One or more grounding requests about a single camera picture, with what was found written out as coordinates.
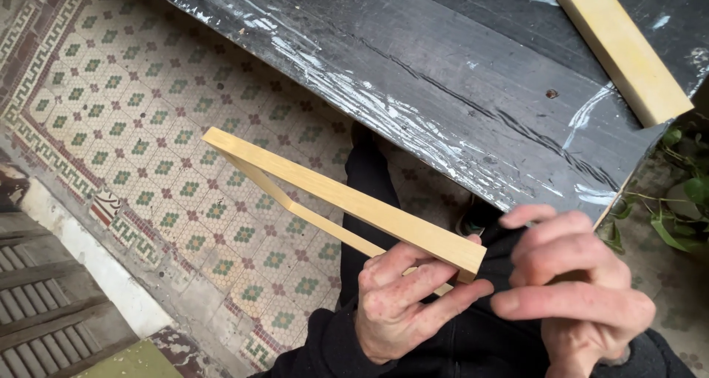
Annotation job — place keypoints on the person's left hand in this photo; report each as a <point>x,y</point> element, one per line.
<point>382,311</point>

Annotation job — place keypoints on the person's right hand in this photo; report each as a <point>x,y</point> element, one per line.
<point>598,317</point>

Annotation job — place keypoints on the person's right fingers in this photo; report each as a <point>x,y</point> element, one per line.
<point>554,307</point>

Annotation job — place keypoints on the light wooden frame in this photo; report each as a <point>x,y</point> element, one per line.
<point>332,192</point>

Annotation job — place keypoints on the person's dark shoe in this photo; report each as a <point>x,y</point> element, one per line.
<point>471,218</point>

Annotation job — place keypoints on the green leafy branches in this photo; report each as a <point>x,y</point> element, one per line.
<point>673,223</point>

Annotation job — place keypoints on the person's black trousers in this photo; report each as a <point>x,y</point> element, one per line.
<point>368,200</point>

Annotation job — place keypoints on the light wooden block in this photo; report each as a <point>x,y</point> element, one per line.
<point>620,51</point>

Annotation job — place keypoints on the green painted board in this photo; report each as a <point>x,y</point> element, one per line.
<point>133,362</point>

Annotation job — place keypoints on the grey slatted wooden shutter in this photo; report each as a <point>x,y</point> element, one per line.
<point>44,306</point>

